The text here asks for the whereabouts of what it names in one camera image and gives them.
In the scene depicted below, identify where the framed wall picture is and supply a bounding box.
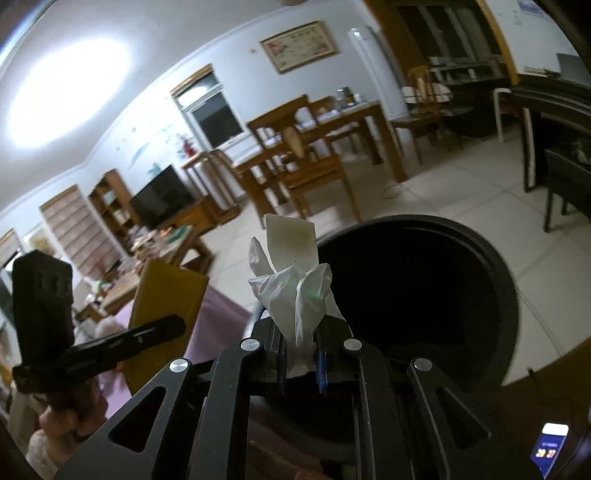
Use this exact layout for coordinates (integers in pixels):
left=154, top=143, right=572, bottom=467
left=259, top=21, right=340, bottom=75

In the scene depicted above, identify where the wood-framed window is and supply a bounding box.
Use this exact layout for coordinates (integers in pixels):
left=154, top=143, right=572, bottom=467
left=171, top=65, right=245, bottom=151

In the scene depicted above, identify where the yellow cardboard sheet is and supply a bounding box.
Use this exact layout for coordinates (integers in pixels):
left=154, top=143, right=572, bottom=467
left=124, top=260, right=209, bottom=393

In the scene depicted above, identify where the metal storage rack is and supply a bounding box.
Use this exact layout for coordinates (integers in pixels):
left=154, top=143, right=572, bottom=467
left=427, top=54, right=511, bottom=93

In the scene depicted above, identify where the wooden chair with oval backrest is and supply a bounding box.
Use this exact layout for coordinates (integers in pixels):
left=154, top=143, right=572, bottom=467
left=247, top=95, right=363, bottom=222

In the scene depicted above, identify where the black chair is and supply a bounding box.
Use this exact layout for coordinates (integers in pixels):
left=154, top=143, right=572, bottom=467
left=544, top=148, right=591, bottom=232

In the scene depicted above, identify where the cluttered wooden coffee table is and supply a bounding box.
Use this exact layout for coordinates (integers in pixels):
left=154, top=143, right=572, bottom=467
left=76, top=224, right=215, bottom=324

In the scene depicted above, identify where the black flat television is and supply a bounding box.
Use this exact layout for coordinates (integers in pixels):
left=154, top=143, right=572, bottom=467
left=129, top=165, right=197, bottom=230

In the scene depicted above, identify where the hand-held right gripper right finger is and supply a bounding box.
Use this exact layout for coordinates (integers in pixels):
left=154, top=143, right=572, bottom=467
left=316, top=318, right=541, bottom=480

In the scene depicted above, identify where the black desk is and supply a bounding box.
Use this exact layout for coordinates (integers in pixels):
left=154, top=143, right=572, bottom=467
left=508, top=74, right=591, bottom=192

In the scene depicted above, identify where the white plastic stool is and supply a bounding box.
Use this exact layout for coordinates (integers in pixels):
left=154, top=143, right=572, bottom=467
left=493, top=88, right=514, bottom=141

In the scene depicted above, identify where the wooden bookshelf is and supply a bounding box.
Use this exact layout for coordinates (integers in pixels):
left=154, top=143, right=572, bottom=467
left=88, top=168, right=148, bottom=259

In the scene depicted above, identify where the wooden television stand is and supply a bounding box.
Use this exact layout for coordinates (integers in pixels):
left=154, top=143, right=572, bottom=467
left=157, top=196, right=241, bottom=236

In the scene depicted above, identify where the wooden chair with slatted back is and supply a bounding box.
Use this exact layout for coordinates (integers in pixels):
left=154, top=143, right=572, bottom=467
left=392, top=65, right=465, bottom=153

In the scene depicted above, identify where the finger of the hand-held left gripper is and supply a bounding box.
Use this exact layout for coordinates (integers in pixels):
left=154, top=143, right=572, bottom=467
left=67, top=315, right=186, bottom=377

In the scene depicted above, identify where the white tissue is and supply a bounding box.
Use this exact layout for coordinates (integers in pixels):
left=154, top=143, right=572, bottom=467
left=248, top=215, right=349, bottom=374

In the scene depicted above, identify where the wooden dining table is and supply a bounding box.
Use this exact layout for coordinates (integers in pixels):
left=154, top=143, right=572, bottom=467
left=295, top=102, right=409, bottom=183

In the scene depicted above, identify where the ceiling light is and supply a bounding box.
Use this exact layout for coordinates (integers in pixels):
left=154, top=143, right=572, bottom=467
left=7, top=31, right=134, bottom=148

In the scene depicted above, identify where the black round trash bin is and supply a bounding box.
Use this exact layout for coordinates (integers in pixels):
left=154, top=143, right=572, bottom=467
left=249, top=215, right=520, bottom=464

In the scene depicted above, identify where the yellow framed painting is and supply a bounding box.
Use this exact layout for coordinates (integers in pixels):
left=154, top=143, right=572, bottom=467
left=22, top=224, right=49, bottom=252

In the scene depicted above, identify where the striped roller blind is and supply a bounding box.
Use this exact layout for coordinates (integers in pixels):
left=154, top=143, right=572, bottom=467
left=39, top=185, right=125, bottom=280

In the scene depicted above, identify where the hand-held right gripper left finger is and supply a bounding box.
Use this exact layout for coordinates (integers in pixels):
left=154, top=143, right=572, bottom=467
left=54, top=318, right=288, bottom=480

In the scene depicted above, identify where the wooden armchair frame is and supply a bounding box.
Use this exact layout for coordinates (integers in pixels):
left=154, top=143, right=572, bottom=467
left=181, top=150, right=250, bottom=222

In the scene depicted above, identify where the purple cloth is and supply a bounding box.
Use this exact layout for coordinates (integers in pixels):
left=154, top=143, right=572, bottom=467
left=92, top=286, right=259, bottom=416

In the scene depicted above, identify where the white standing air conditioner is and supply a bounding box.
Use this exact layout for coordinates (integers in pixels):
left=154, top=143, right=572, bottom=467
left=347, top=26, right=411, bottom=121

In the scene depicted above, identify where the person's left hand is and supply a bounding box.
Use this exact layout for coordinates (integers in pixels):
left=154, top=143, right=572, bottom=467
left=39, top=381, right=109, bottom=441

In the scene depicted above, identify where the smartphone with lit screen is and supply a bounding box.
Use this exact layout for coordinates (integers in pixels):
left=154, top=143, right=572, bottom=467
left=531, top=422, right=571, bottom=478

